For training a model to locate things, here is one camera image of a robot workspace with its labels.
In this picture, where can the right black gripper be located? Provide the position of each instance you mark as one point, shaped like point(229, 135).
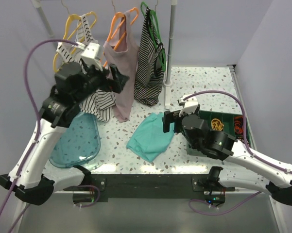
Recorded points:
point(169, 117)

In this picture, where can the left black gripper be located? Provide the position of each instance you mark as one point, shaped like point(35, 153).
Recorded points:
point(115, 84)

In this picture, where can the yellow clothes hanger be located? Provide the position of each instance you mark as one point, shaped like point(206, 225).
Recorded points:
point(77, 29)

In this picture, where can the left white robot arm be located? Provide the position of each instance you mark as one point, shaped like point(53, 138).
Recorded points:
point(28, 179)

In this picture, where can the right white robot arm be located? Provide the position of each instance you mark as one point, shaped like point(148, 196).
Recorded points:
point(259, 172)

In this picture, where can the pink tank top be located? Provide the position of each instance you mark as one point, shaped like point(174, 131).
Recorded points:
point(125, 99)

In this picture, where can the orange clothes hanger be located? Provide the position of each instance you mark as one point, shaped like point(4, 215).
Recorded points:
point(120, 47)

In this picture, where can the green clothes hanger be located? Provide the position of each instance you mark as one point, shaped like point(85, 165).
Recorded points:
point(156, 38)

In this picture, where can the teal folded cloth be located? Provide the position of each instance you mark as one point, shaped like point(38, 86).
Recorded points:
point(149, 141)

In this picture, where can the right rack pole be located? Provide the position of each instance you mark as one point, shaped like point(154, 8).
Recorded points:
point(168, 81)

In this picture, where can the rack pole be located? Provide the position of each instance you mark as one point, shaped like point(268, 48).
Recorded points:
point(38, 6)
point(168, 81)

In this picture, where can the teal transparent plastic bin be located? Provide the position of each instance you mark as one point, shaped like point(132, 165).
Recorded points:
point(79, 144)

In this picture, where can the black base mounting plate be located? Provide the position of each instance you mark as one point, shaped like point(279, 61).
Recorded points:
point(143, 186)

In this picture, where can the left rack pole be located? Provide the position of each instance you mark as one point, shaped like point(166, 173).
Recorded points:
point(38, 6)

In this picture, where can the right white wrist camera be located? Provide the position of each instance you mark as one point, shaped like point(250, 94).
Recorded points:
point(190, 105)

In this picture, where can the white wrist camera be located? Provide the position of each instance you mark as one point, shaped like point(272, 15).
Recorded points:
point(190, 105)
point(91, 54)

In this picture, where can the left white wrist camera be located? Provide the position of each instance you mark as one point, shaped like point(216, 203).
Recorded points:
point(91, 54)

